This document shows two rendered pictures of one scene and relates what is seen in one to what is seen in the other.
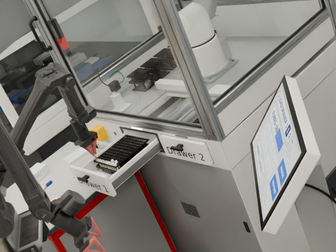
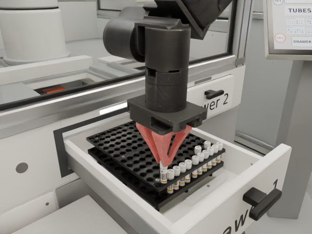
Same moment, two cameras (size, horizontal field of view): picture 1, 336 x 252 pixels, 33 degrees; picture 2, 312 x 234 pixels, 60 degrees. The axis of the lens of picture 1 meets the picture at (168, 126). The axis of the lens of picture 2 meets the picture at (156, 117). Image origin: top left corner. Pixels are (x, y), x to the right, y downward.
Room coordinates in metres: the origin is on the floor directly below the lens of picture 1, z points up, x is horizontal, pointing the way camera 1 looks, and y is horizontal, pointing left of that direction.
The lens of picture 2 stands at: (2.48, 0.71, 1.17)
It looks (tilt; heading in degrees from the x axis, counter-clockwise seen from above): 25 degrees down; 262
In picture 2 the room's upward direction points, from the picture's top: straight up
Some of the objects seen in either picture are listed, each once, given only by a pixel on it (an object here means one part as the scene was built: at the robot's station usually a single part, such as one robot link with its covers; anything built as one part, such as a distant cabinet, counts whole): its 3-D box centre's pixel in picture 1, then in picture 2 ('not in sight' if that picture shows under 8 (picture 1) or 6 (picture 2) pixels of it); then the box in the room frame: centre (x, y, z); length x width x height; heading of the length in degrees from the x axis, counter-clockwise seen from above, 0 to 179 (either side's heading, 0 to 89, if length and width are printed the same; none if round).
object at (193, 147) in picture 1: (185, 149); (204, 101); (2.23, -0.03, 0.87); 0.29 x 0.02 x 0.11; 34
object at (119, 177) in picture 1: (125, 155); (150, 156); (2.43, 0.24, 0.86); 0.40 x 0.26 x 0.06; 124
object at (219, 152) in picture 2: (105, 163); (191, 166); (2.36, 0.33, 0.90); 0.18 x 0.02 x 0.01; 34
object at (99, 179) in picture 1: (92, 180); (239, 206); (2.31, 0.41, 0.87); 0.29 x 0.02 x 0.11; 34
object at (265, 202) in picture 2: (84, 178); (258, 199); (2.29, 0.44, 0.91); 0.07 x 0.04 x 0.01; 34
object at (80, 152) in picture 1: (76, 155); not in sight; (2.84, 0.52, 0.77); 0.13 x 0.09 x 0.02; 116
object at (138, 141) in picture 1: (123, 155); (152, 156); (2.42, 0.25, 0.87); 0.22 x 0.18 x 0.06; 124
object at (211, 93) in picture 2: (178, 147); (211, 93); (2.21, -0.01, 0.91); 0.07 x 0.04 x 0.01; 34
